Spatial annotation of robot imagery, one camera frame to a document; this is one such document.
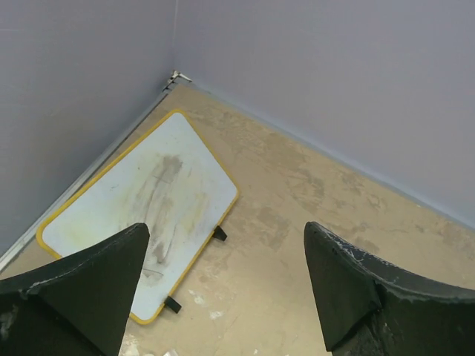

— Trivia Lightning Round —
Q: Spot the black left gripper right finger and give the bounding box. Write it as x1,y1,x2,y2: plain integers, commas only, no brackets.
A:
304,222,474,355

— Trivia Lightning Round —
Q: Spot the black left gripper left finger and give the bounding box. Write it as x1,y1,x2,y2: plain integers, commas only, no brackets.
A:
1,223,149,355

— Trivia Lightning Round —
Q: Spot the white board yellow rim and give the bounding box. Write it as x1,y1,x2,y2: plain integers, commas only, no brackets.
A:
36,110,239,325

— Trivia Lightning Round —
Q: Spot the metal corner bracket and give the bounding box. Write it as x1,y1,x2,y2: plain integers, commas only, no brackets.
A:
163,70,193,91

